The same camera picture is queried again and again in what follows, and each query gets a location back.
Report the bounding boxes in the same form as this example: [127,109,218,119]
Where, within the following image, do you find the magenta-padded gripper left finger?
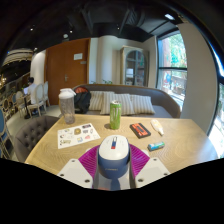
[57,145,101,190]

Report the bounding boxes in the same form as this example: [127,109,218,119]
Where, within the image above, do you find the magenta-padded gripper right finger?
[128,143,171,189]

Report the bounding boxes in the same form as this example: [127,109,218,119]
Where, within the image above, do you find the white and blue computer mouse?
[97,134,132,191]

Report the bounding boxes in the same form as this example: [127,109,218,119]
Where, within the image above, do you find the small teal packet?
[147,141,166,152]

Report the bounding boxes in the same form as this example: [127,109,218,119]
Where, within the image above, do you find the white sticker sheet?
[57,122,101,150]

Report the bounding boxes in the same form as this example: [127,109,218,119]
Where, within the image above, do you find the black and orange flat case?
[129,122,152,140]

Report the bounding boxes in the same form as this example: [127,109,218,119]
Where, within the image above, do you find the white squeeze tube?
[149,118,165,137]

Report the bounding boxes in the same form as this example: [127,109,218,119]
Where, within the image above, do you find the grey tufted armchair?
[13,115,61,163]

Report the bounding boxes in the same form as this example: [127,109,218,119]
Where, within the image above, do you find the clear shaker bottle white lid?
[58,87,77,125]

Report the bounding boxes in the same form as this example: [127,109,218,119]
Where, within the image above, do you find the green drink can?
[109,99,123,131]

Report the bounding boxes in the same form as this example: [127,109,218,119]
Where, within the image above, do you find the black backpack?
[73,86,92,115]

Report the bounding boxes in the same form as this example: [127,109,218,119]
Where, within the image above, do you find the grey curved sofa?
[72,83,182,119]

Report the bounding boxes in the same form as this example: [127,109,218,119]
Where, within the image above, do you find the white chairs group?
[26,80,51,118]

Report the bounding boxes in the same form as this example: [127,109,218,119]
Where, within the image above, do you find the person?
[23,77,38,116]

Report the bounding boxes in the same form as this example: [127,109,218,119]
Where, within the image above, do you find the brown wooden door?
[44,38,92,116]

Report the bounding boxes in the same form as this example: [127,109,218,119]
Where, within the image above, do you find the large black-framed window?
[156,31,188,108]

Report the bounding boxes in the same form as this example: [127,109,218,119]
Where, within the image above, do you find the arched glass-door cabinet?
[119,45,150,88]

